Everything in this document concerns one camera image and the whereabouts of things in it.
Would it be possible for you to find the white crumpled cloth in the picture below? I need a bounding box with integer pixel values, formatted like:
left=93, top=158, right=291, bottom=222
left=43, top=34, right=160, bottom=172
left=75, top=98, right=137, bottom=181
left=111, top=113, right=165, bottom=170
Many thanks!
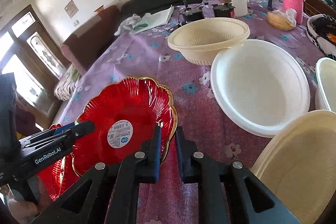
left=114, top=13, right=151, bottom=36

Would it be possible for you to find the black orange patterned hat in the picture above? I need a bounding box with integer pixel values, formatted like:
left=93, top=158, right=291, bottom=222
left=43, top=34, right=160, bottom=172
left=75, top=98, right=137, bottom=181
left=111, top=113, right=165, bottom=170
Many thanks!
left=306, top=14, right=335, bottom=60

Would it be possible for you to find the small wall plaque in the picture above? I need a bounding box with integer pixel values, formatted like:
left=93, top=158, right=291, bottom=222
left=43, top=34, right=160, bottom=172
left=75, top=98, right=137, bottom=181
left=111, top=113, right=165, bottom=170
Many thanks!
left=64, top=0, right=79, bottom=18

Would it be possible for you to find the small red glass plate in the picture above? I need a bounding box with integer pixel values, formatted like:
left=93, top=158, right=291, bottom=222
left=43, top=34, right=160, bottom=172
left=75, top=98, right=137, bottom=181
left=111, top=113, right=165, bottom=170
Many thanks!
left=38, top=135, right=81, bottom=201

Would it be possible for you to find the purple floral tablecloth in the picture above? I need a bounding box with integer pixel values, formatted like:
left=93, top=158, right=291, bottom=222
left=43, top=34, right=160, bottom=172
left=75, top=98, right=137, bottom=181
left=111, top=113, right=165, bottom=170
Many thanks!
left=52, top=0, right=334, bottom=224

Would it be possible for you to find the bread in plastic bag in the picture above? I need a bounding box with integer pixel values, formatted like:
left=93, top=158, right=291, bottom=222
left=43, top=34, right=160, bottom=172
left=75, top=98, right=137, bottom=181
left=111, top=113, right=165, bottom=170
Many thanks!
left=266, top=9, right=297, bottom=31

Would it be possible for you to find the black battery box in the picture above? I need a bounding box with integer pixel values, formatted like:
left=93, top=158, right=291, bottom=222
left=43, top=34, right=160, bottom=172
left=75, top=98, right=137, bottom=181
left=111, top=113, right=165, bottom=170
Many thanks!
left=180, top=0, right=204, bottom=24

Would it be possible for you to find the cream plastic bowl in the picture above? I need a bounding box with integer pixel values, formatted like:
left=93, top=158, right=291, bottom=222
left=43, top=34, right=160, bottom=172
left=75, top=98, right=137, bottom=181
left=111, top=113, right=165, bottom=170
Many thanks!
left=251, top=110, right=335, bottom=223

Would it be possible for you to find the patterned bed blanket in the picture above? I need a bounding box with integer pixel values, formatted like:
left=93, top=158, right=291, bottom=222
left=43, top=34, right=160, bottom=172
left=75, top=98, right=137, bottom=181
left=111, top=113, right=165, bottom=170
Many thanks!
left=54, top=64, right=81, bottom=101

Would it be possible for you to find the large red glass plate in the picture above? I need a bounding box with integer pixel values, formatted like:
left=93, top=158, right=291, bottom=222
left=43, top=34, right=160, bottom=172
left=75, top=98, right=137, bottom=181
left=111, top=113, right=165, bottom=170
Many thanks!
left=72, top=76, right=178, bottom=177

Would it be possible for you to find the white deep foam bowl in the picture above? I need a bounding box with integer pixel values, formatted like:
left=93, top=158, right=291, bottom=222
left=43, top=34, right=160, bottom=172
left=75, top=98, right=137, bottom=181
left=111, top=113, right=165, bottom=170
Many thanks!
left=315, top=57, right=336, bottom=113

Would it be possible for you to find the black red jar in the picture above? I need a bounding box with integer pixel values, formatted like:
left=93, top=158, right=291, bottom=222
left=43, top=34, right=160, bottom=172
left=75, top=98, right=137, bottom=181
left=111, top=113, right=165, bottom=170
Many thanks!
left=213, top=0, right=235, bottom=18

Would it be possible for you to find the white foam plate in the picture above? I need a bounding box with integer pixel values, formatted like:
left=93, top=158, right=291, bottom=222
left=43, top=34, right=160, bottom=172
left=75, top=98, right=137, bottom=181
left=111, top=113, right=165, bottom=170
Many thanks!
left=211, top=39, right=310, bottom=138

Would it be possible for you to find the wooden glass door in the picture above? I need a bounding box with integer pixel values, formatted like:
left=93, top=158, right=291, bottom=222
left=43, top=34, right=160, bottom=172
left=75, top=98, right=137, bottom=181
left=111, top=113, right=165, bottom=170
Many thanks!
left=1, top=5, right=70, bottom=127

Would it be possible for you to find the brown armchair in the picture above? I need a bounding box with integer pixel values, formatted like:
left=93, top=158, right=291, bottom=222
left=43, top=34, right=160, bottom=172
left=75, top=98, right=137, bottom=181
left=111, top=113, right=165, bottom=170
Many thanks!
left=60, top=5, right=120, bottom=76

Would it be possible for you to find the white paper notebook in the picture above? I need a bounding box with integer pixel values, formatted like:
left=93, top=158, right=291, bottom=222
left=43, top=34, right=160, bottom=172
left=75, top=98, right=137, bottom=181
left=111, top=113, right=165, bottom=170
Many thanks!
left=130, top=6, right=174, bottom=35

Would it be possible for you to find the person left hand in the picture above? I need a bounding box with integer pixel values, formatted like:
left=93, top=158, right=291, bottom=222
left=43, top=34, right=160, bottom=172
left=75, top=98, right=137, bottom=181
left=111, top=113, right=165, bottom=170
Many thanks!
left=7, top=176, right=52, bottom=223

